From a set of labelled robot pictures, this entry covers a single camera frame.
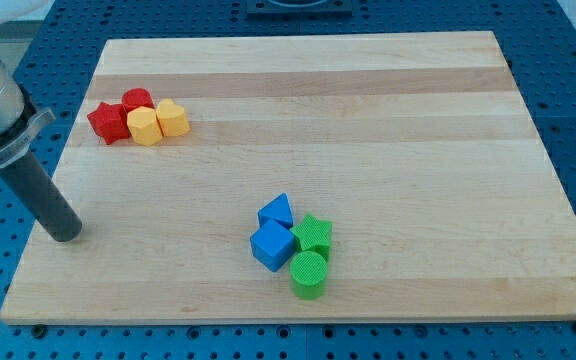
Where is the light wooden board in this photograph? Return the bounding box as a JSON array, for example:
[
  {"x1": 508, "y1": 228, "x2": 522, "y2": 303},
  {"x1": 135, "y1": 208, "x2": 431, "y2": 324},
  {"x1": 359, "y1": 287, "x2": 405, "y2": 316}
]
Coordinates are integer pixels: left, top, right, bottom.
[{"x1": 0, "y1": 31, "x2": 576, "y2": 325}]

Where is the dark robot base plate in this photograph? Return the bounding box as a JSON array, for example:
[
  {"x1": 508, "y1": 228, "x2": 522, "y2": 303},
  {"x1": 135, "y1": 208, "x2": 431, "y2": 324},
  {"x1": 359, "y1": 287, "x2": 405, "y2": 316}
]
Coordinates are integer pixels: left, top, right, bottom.
[{"x1": 244, "y1": 0, "x2": 353, "y2": 16}]

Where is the green cylinder block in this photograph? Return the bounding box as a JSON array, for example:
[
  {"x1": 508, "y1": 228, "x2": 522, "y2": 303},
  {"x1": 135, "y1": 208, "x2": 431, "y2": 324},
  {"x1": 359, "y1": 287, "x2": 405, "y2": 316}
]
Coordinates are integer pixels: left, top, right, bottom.
[{"x1": 289, "y1": 251, "x2": 328, "y2": 300}]

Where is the green star block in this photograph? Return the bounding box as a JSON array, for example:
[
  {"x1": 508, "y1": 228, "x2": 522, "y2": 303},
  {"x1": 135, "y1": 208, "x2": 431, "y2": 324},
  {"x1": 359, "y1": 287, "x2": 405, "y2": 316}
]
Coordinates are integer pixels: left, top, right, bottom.
[{"x1": 290, "y1": 214, "x2": 333, "y2": 261}]

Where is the blue triangle block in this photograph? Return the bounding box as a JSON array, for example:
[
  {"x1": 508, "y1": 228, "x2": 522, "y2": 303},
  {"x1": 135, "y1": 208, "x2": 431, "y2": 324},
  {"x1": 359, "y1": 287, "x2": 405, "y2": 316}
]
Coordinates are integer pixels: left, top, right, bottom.
[{"x1": 257, "y1": 193, "x2": 294, "y2": 229}]

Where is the yellow heart block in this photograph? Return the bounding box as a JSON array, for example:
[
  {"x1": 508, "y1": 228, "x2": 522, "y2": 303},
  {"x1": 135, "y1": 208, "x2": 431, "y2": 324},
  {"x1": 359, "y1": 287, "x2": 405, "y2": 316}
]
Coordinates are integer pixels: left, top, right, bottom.
[{"x1": 156, "y1": 99, "x2": 191, "y2": 137}]

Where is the red cylinder block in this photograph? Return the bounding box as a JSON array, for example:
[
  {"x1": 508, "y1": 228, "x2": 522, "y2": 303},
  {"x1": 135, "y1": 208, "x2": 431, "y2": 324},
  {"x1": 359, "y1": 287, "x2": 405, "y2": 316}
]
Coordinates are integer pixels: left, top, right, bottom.
[{"x1": 121, "y1": 88, "x2": 154, "y2": 113}]

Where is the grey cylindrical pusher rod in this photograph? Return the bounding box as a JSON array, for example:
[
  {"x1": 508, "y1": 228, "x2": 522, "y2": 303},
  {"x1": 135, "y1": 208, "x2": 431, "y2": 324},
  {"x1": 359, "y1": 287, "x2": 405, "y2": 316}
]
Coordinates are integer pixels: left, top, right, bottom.
[{"x1": 0, "y1": 152, "x2": 83, "y2": 242}]

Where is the silver tool mounting flange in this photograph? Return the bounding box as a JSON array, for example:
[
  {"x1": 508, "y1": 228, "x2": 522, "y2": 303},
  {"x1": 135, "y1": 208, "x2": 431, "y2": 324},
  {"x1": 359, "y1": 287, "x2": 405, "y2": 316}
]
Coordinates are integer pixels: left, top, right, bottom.
[{"x1": 0, "y1": 108, "x2": 55, "y2": 169}]

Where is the red star block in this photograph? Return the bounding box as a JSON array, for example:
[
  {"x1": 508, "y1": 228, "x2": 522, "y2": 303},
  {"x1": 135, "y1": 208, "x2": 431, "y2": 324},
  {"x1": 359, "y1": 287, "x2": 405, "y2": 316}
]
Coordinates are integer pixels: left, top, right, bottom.
[{"x1": 87, "y1": 102, "x2": 131, "y2": 145}]

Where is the yellow hexagon block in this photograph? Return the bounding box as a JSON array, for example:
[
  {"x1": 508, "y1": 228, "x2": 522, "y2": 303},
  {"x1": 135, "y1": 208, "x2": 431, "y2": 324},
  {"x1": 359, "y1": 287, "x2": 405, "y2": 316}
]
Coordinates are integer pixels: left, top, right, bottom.
[{"x1": 127, "y1": 107, "x2": 163, "y2": 146}]

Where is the blue cube block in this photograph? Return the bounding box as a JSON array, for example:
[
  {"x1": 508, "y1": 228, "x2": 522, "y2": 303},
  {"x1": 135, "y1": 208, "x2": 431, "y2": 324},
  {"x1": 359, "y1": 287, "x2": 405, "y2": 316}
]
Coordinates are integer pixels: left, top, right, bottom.
[{"x1": 250, "y1": 220, "x2": 295, "y2": 272}]

